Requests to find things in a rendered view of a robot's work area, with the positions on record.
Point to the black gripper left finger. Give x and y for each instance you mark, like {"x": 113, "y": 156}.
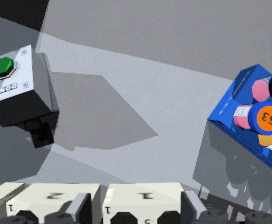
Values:
{"x": 78, "y": 211}

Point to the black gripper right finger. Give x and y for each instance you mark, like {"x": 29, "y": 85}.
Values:
{"x": 194, "y": 210}

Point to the white button box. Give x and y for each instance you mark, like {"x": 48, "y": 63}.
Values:
{"x": 25, "y": 93}

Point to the blue tube rack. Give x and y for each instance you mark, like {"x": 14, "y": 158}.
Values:
{"x": 240, "y": 93}

